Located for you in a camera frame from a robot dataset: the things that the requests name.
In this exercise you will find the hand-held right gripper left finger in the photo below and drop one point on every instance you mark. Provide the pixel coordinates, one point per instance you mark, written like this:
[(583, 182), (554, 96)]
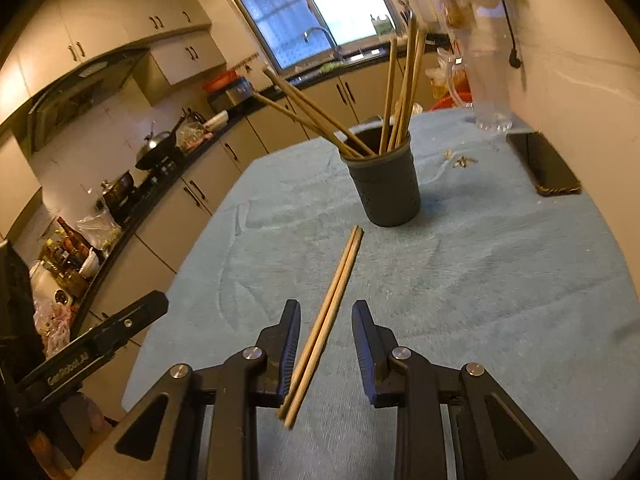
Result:
[(290, 355)]

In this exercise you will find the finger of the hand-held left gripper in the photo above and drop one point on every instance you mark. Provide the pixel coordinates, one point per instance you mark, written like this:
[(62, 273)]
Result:
[(127, 322)]

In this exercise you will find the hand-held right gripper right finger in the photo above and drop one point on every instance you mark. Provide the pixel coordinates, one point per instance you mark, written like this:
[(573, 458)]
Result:
[(362, 355)]

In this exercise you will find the pair of wooden chopsticks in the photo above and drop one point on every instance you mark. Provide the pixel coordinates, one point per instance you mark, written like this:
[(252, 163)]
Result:
[(341, 285)]

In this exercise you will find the long wooden chopstick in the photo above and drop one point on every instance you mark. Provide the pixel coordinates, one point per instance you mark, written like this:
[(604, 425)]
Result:
[(333, 285)]

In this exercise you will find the dark grey utensil holder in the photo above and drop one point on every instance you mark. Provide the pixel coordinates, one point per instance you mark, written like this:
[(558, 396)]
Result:
[(390, 190)]

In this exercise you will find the bunch of chopsticks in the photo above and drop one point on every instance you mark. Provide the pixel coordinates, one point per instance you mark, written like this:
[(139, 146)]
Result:
[(388, 90)]

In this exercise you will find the pink plastic bag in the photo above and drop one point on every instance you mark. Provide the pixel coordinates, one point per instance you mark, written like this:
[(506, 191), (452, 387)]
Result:
[(55, 322)]

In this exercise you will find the black kitchen countertop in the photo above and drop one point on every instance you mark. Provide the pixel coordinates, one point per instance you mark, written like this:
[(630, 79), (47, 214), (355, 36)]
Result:
[(102, 270)]

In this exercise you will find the small white dish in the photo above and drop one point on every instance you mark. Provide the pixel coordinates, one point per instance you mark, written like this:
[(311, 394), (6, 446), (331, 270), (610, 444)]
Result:
[(90, 265)]

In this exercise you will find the cluster of condiment bottles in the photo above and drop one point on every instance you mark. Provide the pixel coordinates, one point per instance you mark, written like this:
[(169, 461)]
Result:
[(67, 250)]

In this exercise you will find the cream base cabinets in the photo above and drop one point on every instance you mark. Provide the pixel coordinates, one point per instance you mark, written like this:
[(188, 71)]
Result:
[(165, 230)]

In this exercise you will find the metal cooking pot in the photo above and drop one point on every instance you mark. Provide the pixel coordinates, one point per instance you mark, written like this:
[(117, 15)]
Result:
[(117, 192)]

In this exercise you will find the black wok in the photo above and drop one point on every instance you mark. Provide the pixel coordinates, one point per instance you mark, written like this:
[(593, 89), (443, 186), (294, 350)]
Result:
[(155, 157)]

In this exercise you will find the metal wok lid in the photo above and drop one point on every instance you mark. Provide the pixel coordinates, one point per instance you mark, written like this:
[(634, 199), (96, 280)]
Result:
[(159, 142)]

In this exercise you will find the crumpled plastic bag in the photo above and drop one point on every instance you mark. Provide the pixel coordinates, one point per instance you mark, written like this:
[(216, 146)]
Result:
[(192, 135)]

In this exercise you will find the garlic peel scraps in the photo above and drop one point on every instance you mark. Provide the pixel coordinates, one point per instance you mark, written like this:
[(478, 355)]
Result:
[(462, 161)]

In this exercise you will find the black range hood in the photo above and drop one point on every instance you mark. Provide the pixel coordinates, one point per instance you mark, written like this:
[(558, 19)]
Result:
[(75, 100)]

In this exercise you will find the metal countertop box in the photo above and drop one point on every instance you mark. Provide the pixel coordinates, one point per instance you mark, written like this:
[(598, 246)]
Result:
[(231, 97)]

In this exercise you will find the orange red basin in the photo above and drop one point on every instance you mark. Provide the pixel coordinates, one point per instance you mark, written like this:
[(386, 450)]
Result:
[(222, 81)]

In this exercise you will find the black phone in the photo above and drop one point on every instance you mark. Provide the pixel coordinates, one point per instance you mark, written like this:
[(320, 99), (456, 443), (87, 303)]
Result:
[(545, 162)]

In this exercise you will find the red plastic basin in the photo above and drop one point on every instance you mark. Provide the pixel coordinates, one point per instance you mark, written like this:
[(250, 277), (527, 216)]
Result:
[(445, 102)]

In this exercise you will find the clear plastic food bag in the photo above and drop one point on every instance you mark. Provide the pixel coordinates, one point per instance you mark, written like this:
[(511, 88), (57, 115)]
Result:
[(440, 80)]

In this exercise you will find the clear plastic bottle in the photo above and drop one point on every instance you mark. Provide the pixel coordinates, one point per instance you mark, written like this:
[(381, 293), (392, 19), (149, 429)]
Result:
[(492, 95)]

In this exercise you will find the kitchen sink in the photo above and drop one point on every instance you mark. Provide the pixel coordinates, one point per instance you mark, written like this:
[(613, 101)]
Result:
[(350, 58)]

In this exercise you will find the metal faucet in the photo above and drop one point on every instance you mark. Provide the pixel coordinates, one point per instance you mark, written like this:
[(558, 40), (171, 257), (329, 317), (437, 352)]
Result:
[(334, 42)]

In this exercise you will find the kitchen window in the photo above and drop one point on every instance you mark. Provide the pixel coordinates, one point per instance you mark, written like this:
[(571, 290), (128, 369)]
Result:
[(300, 10)]

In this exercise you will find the small cream wall cabinet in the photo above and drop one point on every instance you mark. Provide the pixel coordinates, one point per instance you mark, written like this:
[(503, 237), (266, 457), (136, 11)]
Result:
[(190, 57)]

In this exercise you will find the wall utensil rail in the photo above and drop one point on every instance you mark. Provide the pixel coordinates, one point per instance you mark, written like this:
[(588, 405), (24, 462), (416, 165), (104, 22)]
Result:
[(245, 61)]

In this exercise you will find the cream wall cabinet row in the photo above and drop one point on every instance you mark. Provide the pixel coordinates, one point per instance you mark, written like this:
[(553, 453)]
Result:
[(100, 25)]

